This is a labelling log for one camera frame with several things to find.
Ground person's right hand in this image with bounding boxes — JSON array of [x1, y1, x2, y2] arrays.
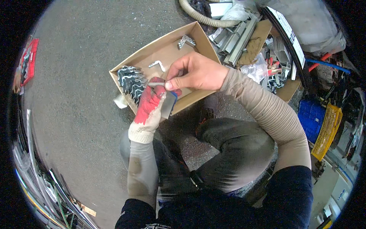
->
[[164, 52, 230, 91]]

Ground person's left hand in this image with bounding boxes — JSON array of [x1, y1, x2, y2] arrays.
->
[[128, 77, 182, 144]]

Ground short grey aluminium profile piece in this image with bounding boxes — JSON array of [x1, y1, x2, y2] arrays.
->
[[160, 90, 178, 120]]

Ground white plastic scrap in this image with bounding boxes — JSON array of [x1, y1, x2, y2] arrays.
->
[[113, 94, 129, 109]]

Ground stack of metal corner brackets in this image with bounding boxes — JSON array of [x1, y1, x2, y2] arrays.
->
[[117, 65, 148, 108]]

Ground open cardboard box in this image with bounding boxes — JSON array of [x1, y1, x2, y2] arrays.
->
[[109, 21, 222, 115]]

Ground heap of grey aluminium profiles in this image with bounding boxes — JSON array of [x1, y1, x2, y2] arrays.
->
[[209, 17, 258, 68]]

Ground clear plastic bag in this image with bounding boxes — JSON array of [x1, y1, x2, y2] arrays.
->
[[240, 53, 269, 84]]

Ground brown cardboard sheet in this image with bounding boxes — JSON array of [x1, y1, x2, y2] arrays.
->
[[237, 19, 273, 66]]

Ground person's legs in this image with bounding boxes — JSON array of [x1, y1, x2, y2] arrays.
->
[[120, 99, 278, 201]]

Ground flat cardboard piece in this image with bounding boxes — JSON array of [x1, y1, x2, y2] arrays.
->
[[275, 77, 302, 103]]

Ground black strip with white label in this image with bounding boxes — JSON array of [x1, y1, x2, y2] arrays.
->
[[262, 6, 307, 88]]

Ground red rod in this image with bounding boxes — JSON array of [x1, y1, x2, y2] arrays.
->
[[308, 53, 333, 72]]

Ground blue plastic crate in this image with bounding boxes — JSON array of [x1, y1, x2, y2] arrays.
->
[[297, 99, 327, 144]]

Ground grey sack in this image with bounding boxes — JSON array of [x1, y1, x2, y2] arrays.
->
[[256, 0, 347, 57]]

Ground person's body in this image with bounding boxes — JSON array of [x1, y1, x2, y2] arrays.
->
[[114, 165, 314, 229]]

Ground heap of long metal profiles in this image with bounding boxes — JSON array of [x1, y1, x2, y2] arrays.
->
[[11, 109, 99, 229]]

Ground red tool case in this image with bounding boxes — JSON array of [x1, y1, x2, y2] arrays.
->
[[13, 37, 39, 95]]

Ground blue pipe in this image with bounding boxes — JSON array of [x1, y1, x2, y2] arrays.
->
[[305, 58, 352, 75]]

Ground yellow plastic crate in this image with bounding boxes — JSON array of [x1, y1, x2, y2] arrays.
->
[[311, 103, 343, 162]]

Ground toothed silver corner bracket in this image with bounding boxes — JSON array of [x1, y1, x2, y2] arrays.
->
[[177, 35, 197, 50]]

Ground white angle bracket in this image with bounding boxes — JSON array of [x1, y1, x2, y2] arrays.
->
[[148, 60, 166, 72]]

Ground beige corrugated hose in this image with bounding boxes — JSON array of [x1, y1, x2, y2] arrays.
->
[[178, 0, 242, 28]]

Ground red handled pliers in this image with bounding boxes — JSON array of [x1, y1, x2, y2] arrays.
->
[[266, 57, 283, 77]]

